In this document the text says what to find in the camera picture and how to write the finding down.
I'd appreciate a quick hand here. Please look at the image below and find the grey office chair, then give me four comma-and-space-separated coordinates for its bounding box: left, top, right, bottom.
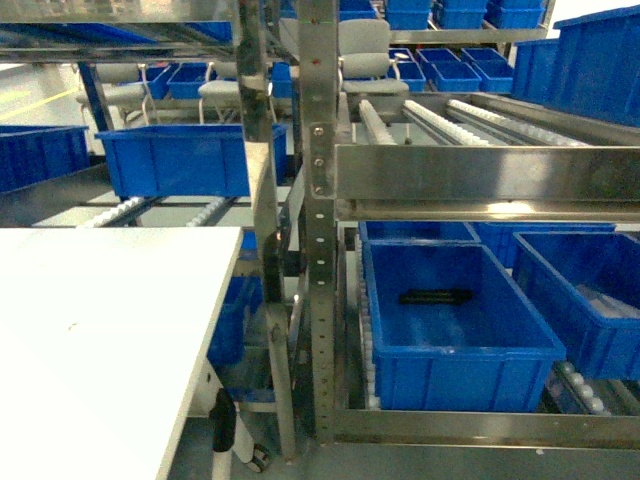
338, 19, 409, 94

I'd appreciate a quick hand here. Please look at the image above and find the blue crate left of table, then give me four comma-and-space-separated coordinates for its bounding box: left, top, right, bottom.
94, 122, 289, 199

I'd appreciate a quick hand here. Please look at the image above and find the steel rack upright post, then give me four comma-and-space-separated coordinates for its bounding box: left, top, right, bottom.
298, 1, 338, 445

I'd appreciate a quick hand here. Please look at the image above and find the black part in bin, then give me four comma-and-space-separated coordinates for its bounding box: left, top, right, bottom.
398, 289, 474, 305

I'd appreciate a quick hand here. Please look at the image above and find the blue bin with black part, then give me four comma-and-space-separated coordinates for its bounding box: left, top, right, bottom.
362, 241, 566, 413

